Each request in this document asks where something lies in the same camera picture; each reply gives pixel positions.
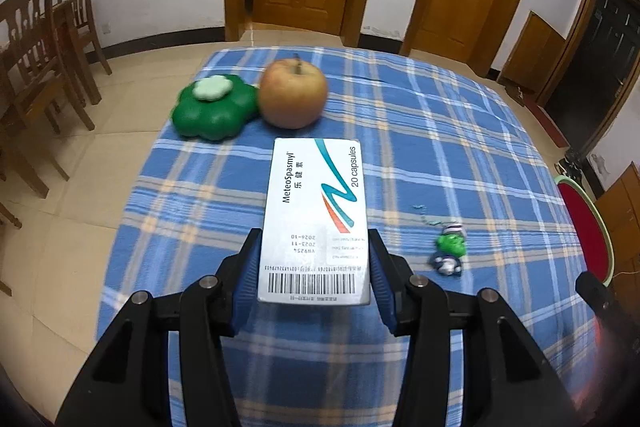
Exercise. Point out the red yellow apple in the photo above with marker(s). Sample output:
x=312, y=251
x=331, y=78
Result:
x=292, y=94

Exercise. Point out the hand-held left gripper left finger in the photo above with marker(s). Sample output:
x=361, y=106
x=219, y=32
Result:
x=247, y=279

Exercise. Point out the small wooden wall cupboard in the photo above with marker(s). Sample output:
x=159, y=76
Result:
x=532, y=57

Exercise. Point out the green clover toy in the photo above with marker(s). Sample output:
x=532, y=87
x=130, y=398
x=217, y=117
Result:
x=215, y=117

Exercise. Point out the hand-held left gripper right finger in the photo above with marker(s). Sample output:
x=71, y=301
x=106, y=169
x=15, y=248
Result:
x=382, y=284

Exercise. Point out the red door mat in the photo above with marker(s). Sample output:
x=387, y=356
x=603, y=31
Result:
x=547, y=122

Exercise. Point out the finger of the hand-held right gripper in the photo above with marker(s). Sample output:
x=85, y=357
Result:
x=595, y=293

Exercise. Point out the green basin with red interior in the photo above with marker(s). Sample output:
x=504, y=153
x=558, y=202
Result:
x=585, y=227

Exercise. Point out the blue plaid tablecloth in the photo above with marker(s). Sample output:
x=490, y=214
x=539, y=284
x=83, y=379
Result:
x=450, y=132

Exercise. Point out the wooden chair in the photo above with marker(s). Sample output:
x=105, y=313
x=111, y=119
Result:
x=7, y=217
x=30, y=57
x=82, y=17

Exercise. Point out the white medicine box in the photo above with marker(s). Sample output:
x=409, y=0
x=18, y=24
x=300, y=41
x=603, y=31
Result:
x=315, y=217

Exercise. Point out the long wooden cabinet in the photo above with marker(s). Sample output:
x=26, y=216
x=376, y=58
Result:
x=620, y=212

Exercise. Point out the dark entrance door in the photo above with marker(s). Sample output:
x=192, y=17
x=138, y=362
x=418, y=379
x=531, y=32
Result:
x=600, y=57

